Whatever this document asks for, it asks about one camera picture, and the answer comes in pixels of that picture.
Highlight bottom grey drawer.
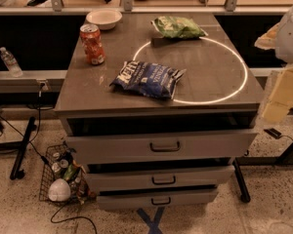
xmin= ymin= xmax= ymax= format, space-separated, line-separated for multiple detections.
xmin=97 ymin=188 xmax=218 ymax=211

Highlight white round object in basket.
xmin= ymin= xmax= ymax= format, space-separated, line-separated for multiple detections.
xmin=48 ymin=178 xmax=71 ymax=202

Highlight clear plastic water bottle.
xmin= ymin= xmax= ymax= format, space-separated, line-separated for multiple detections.
xmin=0 ymin=47 xmax=22 ymax=77

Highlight top grey drawer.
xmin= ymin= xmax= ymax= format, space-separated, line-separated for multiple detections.
xmin=65 ymin=130 xmax=257 ymax=164

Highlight orange soda can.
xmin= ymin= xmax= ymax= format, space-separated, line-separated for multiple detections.
xmin=80 ymin=23 xmax=105 ymax=65

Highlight blue tape cross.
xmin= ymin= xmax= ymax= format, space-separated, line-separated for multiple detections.
xmin=137 ymin=207 xmax=165 ymax=234

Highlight black wire basket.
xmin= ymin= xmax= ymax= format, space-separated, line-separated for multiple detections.
xmin=39 ymin=143 xmax=90 ymax=204

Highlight white bowl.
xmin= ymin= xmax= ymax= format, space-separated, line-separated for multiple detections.
xmin=86 ymin=9 xmax=122 ymax=30

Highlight grey drawer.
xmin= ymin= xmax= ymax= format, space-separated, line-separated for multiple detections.
xmin=65 ymin=130 xmax=257 ymax=164
xmin=97 ymin=188 xmax=218 ymax=211
xmin=85 ymin=165 xmax=233 ymax=193

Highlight black floor stand left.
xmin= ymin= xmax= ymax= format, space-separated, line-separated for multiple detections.
xmin=0 ymin=117 xmax=35 ymax=180

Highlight blue chip bag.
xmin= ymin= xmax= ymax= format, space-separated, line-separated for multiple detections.
xmin=111 ymin=60 xmax=186 ymax=99

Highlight black floor stand right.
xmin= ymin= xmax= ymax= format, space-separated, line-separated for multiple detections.
xmin=232 ymin=141 xmax=293 ymax=203

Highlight black cable on floor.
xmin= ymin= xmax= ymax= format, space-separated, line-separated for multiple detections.
xmin=50 ymin=201 xmax=99 ymax=234

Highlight green can in basket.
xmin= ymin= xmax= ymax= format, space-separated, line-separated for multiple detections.
xmin=63 ymin=163 xmax=80 ymax=182

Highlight green jalapeno chip bag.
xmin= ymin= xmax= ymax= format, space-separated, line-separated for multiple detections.
xmin=151 ymin=16 xmax=208 ymax=39

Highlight middle grey drawer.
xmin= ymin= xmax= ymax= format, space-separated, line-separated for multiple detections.
xmin=85 ymin=165 xmax=233 ymax=193

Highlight black floor stand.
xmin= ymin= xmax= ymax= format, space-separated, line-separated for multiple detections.
xmin=232 ymin=141 xmax=293 ymax=203
xmin=0 ymin=117 xmax=35 ymax=180

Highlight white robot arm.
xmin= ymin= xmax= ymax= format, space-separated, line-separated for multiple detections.
xmin=255 ymin=6 xmax=293 ymax=123

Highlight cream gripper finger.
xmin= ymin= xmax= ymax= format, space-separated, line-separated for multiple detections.
xmin=262 ymin=65 xmax=293 ymax=124

